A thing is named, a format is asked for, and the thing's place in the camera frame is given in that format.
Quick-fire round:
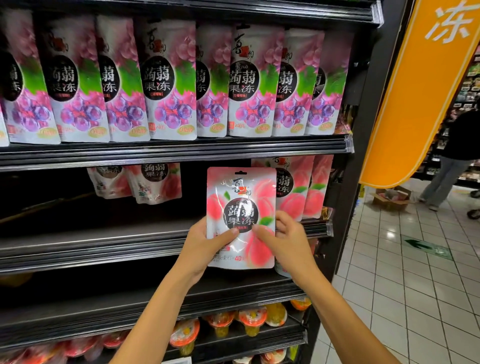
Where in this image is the dark grey metal shelf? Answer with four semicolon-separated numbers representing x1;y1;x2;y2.
0;0;410;364

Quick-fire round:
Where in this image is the person's right hand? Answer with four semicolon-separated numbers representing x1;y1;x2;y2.
251;210;320;282

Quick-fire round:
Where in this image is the person's left forearm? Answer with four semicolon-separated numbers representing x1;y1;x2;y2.
108;270;204;364

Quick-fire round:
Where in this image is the row of purple-white bags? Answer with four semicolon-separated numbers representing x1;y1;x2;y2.
0;7;354;145

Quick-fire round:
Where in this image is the person's right forearm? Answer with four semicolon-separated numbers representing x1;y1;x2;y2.
296;266;402;364

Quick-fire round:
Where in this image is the small brown cardboard box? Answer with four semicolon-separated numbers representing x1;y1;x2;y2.
372;186;411;212

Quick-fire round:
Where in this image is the row of small pink-lid cups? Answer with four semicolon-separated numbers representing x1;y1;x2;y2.
0;296;312;364

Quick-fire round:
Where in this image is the person's left hand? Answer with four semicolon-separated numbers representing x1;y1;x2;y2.
174;217;241;282

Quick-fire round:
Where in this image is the green floor arrow sticker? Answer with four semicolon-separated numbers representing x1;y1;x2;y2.
405;237;453;260

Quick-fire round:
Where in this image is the orange aisle sign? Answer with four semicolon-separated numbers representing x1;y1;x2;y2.
360;0;480;189

